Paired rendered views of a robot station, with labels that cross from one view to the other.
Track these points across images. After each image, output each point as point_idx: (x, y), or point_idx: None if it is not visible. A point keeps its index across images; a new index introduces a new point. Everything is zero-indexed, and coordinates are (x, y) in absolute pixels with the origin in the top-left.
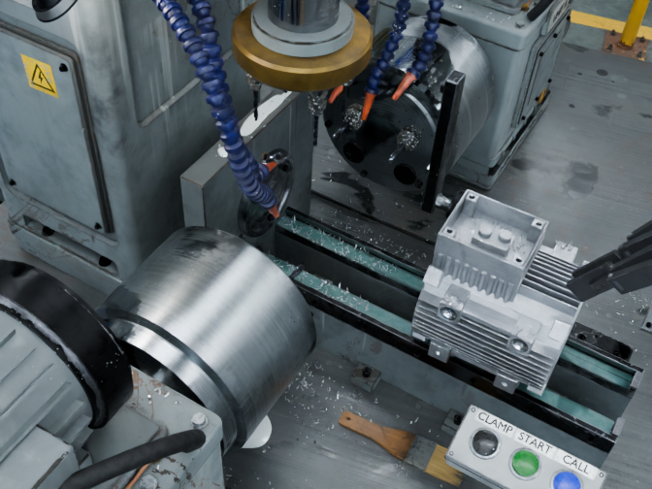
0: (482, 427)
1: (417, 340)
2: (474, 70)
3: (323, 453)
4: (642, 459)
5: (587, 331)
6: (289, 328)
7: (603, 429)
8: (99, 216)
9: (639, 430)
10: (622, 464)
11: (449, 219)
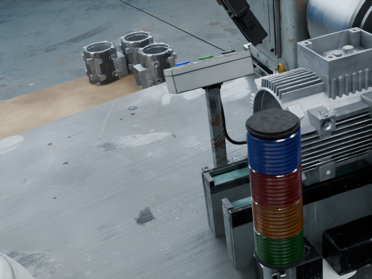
0: (235, 52)
1: None
2: None
3: None
4: (197, 261)
5: (306, 256)
6: (341, 9)
7: (215, 177)
8: None
9: (215, 274)
10: (204, 249)
11: (365, 32)
